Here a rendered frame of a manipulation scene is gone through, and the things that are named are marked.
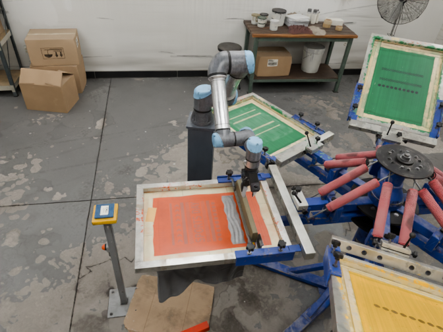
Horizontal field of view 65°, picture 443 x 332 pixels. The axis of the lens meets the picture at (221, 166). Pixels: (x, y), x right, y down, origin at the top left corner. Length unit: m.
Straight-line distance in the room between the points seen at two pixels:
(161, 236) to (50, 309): 1.27
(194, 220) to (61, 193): 1.97
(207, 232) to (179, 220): 0.17
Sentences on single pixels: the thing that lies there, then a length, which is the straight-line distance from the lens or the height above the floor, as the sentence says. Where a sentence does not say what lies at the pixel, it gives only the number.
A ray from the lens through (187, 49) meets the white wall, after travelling 5.47.
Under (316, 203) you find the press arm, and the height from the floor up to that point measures 1.04.
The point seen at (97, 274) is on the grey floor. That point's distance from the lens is 2.98.
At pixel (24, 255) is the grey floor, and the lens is 3.27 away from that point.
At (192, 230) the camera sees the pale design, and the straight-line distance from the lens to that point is 1.90.
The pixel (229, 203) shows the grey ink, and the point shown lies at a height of 0.96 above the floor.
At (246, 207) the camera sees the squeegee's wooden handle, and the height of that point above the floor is 1.06.
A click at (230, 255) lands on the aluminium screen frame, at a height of 0.99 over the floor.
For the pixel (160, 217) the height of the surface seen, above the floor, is 0.95.
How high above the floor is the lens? 2.42
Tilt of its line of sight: 39 degrees down
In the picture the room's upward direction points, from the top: 5 degrees clockwise
